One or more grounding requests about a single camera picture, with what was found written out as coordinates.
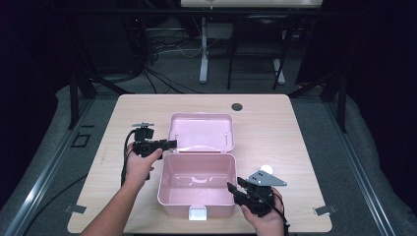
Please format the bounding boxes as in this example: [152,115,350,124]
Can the grey table bracket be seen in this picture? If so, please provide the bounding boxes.
[63,204,88,214]
[313,205,337,216]

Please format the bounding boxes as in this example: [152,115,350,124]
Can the pink storage box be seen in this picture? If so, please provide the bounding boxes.
[156,112,238,221]

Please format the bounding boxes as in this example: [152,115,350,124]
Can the hand-held gripper cable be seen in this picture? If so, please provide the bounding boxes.
[257,191,292,236]
[120,129,137,188]

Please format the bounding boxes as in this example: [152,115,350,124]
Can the black floor cable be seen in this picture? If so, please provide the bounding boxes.
[23,174,89,236]

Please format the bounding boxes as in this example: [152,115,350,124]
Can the person's left hand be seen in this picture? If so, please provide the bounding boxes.
[125,144,164,188]

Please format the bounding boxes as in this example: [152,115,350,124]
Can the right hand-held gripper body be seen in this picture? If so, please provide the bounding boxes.
[240,170,288,218]

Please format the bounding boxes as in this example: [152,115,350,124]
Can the aluminium floor rail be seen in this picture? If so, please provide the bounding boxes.
[324,99,399,236]
[0,97,96,236]

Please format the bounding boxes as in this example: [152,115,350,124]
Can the left hand-held gripper cable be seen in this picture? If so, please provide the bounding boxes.
[120,129,137,188]

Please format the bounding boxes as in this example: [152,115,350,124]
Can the person's right hand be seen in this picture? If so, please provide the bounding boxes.
[240,193,285,236]

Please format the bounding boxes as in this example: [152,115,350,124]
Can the black metal stand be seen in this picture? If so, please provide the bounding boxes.
[288,70,348,134]
[67,65,136,131]

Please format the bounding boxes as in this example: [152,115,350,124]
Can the white desk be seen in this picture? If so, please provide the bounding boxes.
[180,0,324,86]

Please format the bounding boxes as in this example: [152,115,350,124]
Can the floor cable bundle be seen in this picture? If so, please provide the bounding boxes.
[141,29,205,96]

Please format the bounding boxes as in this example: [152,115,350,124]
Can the black chair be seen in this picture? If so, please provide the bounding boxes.
[226,14,293,91]

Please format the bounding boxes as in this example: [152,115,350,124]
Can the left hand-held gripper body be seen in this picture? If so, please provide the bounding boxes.
[131,122,163,160]

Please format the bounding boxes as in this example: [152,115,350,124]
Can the right hand-held gripper cable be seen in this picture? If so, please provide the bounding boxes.
[257,191,292,236]

